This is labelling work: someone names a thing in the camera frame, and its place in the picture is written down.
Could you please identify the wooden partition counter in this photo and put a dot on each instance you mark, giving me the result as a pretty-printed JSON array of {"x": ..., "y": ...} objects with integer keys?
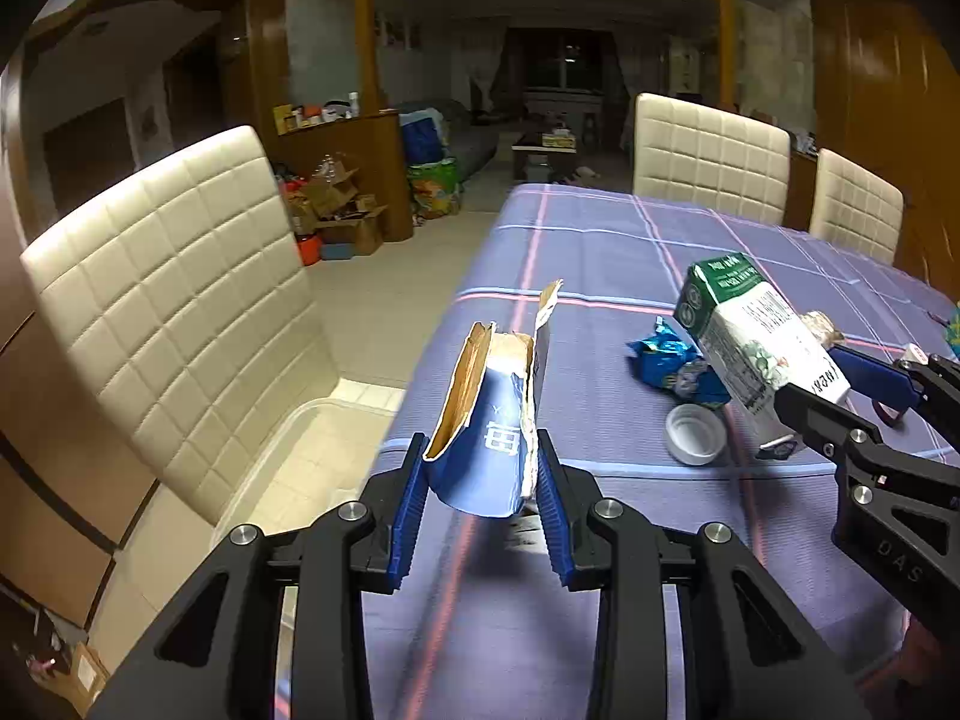
[{"x": 370, "y": 145}]

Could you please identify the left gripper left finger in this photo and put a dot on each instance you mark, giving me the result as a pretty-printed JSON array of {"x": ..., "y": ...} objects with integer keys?
[{"x": 212, "y": 651}]

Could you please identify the cream quilted chair far right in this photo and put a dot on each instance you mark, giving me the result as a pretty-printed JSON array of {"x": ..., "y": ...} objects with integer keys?
[{"x": 855, "y": 209}]

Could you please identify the coffee table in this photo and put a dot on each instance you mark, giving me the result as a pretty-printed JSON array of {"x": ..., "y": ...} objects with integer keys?
[{"x": 535, "y": 162}]

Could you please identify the grey sofa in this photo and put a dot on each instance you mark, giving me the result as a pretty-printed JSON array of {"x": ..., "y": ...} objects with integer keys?
[{"x": 472, "y": 146}]

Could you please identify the cream quilted chair left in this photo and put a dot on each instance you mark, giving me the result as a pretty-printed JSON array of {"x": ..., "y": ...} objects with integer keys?
[{"x": 180, "y": 300}]

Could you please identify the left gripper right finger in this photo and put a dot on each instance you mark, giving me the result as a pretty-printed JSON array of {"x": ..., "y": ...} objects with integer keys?
[{"x": 747, "y": 650}]

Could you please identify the purple plaid tablecloth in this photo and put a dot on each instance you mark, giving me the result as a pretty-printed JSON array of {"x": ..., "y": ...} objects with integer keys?
[{"x": 482, "y": 628}]

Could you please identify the torn blue paper cup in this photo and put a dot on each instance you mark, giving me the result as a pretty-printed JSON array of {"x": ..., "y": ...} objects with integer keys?
[{"x": 483, "y": 456}]

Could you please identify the green white milk carton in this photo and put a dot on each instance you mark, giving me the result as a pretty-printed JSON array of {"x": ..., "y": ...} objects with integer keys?
[{"x": 756, "y": 343}]

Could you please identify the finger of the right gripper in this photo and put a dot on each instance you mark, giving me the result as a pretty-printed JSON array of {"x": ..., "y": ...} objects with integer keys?
[
  {"x": 927, "y": 384},
  {"x": 830, "y": 429}
]

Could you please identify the orange bucket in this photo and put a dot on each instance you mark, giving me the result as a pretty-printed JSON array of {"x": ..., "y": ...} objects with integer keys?
[{"x": 310, "y": 249}]

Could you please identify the crumpled blue wrapper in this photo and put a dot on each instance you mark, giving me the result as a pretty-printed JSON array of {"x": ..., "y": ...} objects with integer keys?
[{"x": 667, "y": 361}]

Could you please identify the cream quilted chair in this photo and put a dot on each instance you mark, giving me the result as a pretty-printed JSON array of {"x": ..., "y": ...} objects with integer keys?
[
  {"x": 855, "y": 209},
  {"x": 687, "y": 152},
  {"x": 180, "y": 300}
]

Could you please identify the cardboard boxes pile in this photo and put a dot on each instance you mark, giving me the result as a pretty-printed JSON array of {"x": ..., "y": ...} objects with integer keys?
[{"x": 330, "y": 204}]

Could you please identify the green printed bag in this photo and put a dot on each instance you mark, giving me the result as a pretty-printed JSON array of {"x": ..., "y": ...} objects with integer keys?
[{"x": 435, "y": 188}]

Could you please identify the white plastic lid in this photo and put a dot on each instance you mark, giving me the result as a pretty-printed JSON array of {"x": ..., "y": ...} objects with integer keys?
[{"x": 694, "y": 435}]

